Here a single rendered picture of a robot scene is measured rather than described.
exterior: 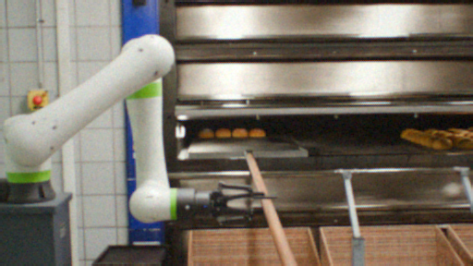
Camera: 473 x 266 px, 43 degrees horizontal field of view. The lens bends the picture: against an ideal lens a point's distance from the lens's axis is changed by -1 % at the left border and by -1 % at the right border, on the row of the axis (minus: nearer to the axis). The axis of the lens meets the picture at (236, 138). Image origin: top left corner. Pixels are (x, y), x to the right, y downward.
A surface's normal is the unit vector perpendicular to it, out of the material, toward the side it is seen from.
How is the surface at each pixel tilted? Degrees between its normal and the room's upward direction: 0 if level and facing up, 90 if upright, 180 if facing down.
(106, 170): 90
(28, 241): 90
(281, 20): 70
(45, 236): 90
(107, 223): 90
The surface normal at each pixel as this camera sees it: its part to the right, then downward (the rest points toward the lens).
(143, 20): 0.03, 0.10
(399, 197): 0.02, -0.25
